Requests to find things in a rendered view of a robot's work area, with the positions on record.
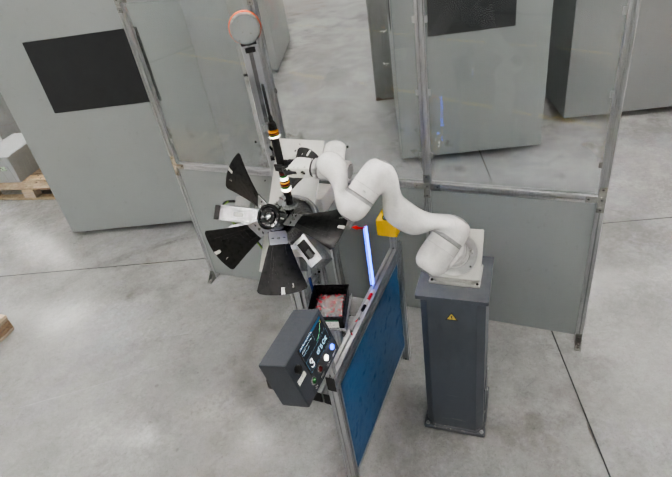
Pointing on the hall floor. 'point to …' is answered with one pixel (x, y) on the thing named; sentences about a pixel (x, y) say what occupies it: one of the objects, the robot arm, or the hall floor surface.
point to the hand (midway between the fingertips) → (281, 165)
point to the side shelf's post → (337, 265)
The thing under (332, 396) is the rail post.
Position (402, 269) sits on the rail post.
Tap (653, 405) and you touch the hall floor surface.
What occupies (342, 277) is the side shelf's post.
